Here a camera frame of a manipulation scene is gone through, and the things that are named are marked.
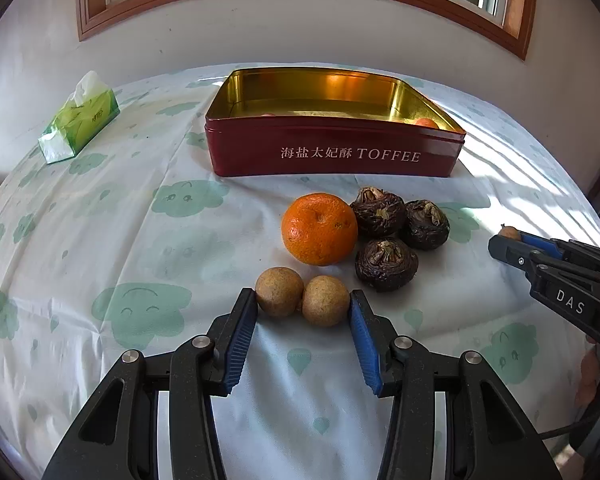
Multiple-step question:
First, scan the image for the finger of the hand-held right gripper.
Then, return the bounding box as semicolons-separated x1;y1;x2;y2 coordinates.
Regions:
488;236;556;276
519;232;600;273

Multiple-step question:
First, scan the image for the black cable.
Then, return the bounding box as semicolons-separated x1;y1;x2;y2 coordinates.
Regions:
534;422;588;438

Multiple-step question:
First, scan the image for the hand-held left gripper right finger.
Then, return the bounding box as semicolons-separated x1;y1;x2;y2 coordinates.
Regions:
347;289;563;480

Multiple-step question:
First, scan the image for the person's right hand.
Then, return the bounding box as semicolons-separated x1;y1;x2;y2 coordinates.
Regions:
574;337;600;408

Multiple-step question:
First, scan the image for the dark water chestnut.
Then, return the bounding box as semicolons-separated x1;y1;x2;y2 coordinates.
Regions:
355;238;419;293
399;200;451;251
350;186;407;239

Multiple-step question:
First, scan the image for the green tissue box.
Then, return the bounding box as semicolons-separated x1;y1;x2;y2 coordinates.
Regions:
38;71;120;165

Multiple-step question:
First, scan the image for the red tin box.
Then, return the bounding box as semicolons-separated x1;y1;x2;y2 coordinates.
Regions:
204;66;467;178

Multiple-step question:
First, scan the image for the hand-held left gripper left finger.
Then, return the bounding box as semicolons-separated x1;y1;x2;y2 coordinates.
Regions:
42;287;259;480

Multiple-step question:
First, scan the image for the wooden-framed window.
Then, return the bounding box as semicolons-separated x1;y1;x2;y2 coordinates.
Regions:
76;0;538;62

